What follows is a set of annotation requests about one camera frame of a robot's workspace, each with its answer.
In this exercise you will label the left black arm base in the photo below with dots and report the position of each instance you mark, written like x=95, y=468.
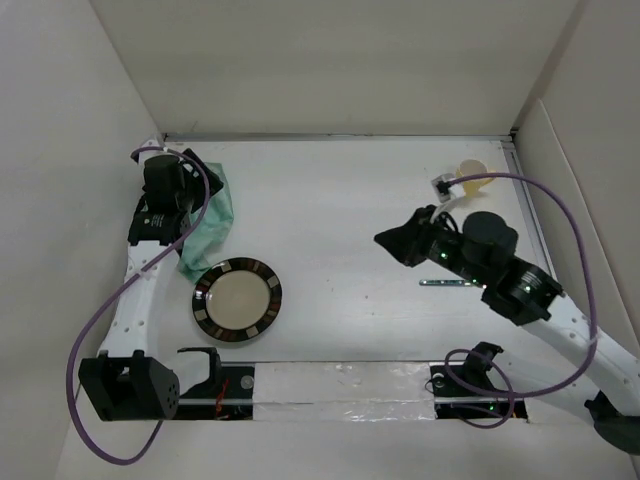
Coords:
x=210, y=389

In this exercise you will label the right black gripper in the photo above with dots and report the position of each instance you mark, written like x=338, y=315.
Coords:
x=404, y=242

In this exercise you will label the green patterned cloth napkin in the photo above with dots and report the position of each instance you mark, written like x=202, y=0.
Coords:
x=208, y=238

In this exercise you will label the dark rimmed beige plate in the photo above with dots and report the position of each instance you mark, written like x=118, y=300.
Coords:
x=237, y=300

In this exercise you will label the yellow ceramic mug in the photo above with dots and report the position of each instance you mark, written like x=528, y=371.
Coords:
x=470, y=167

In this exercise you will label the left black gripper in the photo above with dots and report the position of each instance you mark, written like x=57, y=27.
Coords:
x=199, y=182

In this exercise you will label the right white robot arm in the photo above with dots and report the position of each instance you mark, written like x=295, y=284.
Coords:
x=482, y=252

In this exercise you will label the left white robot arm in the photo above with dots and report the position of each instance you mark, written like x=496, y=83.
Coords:
x=125, y=381

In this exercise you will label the green handled fork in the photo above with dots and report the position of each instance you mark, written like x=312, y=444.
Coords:
x=448, y=283

